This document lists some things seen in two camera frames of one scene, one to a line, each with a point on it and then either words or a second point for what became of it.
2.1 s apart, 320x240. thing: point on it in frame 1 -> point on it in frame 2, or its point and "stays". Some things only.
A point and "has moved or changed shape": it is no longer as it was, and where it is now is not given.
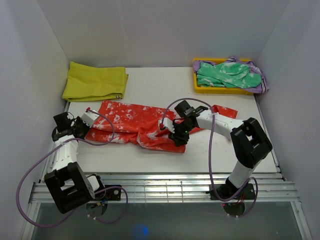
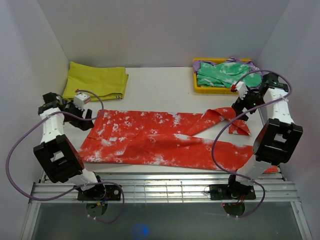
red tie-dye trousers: [125, 125] has moved or changed shape
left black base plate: [113, 194] stays
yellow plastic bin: [218, 90] stays
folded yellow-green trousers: [86, 83] stays
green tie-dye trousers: [230, 74] stays
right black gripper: [178, 139] -> [240, 104]
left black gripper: [79, 120] -> [83, 125]
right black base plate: [226, 191] stays
